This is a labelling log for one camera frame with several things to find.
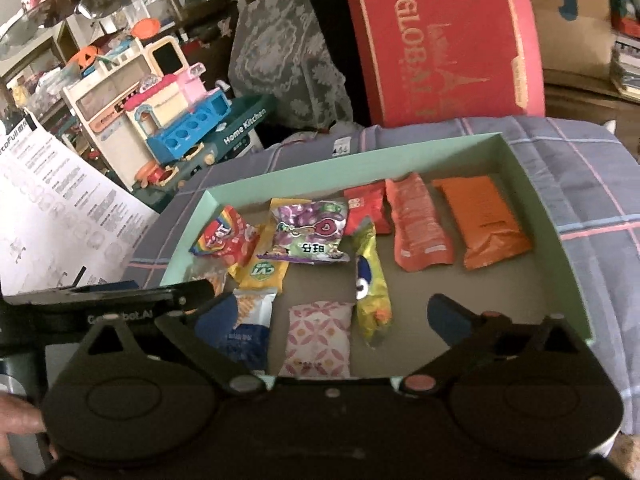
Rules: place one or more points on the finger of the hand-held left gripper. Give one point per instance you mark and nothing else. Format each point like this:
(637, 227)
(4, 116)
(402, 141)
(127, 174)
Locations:
(190, 292)
(115, 285)

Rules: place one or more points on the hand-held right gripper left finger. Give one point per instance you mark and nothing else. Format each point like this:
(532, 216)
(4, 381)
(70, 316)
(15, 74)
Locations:
(217, 317)

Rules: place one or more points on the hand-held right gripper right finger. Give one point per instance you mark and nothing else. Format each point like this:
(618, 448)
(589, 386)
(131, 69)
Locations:
(450, 317)

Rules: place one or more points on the clear packet with orange snacks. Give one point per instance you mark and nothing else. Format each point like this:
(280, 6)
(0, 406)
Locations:
(210, 275)

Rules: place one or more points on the lattice crisps snack packet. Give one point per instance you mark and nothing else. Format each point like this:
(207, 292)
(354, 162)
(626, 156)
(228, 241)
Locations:
(252, 335)

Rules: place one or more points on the yellow snack packet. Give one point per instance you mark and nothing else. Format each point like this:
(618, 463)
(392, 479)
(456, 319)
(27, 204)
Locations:
(260, 272)

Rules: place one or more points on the rainbow candy packet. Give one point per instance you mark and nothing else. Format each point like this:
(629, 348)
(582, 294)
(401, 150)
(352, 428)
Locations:
(220, 237)

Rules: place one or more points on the yellow-green packet with eyes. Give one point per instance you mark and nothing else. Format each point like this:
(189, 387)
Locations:
(370, 300)

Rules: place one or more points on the long salmon snack packet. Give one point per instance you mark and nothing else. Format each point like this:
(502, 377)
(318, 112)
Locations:
(420, 230)

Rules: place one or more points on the orange snack packet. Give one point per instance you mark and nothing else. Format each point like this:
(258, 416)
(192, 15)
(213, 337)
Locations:
(487, 225)

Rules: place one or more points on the pink patterned white packet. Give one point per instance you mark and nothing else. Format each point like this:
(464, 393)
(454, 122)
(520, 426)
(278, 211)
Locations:
(320, 340)

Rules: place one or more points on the teal cardboard box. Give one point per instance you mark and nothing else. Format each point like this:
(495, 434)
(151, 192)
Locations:
(322, 285)

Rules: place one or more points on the purple grape candy packet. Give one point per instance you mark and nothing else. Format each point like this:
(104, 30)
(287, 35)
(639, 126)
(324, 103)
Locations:
(310, 230)

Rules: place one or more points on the small red snack packet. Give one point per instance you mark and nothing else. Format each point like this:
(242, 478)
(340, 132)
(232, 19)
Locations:
(367, 207)

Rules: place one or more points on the person's left hand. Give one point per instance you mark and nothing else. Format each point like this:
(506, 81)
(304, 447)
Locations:
(17, 422)

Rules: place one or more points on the printed instruction sheet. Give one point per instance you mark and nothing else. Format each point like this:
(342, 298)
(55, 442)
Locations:
(60, 210)

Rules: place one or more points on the blue toy rack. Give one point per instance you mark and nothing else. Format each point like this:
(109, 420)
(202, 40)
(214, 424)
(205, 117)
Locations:
(185, 135)

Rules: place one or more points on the cream toy kitchen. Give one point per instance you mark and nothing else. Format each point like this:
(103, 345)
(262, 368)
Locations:
(100, 115)

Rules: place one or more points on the green toy kitchen box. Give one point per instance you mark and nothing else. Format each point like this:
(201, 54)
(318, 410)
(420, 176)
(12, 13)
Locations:
(245, 127)

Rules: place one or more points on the pink toy house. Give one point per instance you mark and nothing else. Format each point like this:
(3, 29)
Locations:
(160, 100)

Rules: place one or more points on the orange pumpkin toy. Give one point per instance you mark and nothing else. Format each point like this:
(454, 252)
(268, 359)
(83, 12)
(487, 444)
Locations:
(81, 61)

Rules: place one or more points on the grey lace cloth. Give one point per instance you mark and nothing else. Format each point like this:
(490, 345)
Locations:
(285, 65)

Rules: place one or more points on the red gift box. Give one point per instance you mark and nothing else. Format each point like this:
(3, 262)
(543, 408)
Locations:
(445, 40)

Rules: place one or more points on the cardboard box with blue print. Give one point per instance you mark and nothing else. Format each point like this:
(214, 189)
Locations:
(570, 15)

